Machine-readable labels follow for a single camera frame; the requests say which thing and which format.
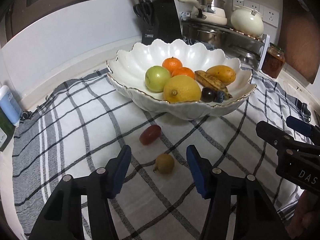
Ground blueberry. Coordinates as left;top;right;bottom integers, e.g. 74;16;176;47
213;90;225;103

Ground yellow mango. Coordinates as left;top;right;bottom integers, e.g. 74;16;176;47
206;65;236;85

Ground dark plum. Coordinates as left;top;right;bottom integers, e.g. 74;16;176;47
201;87;217;102

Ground spotted yellow banana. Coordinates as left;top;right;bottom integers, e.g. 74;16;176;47
195;70;233;100

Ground yellow lemon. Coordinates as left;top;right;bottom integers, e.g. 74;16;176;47
163;75;201;103

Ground orange mandarin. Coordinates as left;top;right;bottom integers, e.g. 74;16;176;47
171;67;195;80
162;57;183;74

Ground green apple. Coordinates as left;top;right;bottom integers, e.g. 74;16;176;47
145;66;171;93

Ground black kitchen scissors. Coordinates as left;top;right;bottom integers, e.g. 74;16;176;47
133;2;154;27

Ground operator hand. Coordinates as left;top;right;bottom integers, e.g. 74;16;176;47
286;190;319;239

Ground glass jar red sauce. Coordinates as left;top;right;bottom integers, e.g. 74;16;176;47
261;42;285;79

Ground metal countertop rack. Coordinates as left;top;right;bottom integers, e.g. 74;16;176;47
181;20;270;71

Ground grey checked cloth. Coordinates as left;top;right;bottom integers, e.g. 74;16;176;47
12;70;310;239

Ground brown wooden cutting board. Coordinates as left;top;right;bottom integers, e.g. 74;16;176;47
278;0;319;84

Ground small tan longan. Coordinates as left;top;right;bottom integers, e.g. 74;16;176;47
153;153;175;174

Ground green dish soap bottle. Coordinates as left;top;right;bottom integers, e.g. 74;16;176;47
0;108;15;152

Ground white scalloped bowl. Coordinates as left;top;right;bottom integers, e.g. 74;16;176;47
107;40;257;120

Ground red grape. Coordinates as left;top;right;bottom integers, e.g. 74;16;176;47
139;125;162;145

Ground cream ceramic pot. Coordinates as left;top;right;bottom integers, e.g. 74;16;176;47
231;5;264;38

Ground steel pot under rack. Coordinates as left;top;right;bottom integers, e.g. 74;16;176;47
183;28;228;49

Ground blue pump bottle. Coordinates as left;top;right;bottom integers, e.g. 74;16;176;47
0;85;22;127

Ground cream saucepan with lid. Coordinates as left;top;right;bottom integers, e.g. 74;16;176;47
178;0;228;26

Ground black knife block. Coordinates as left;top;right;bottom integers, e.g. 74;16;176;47
135;0;182;45

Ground white wall power socket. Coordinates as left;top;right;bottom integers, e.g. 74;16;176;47
232;0;279;28

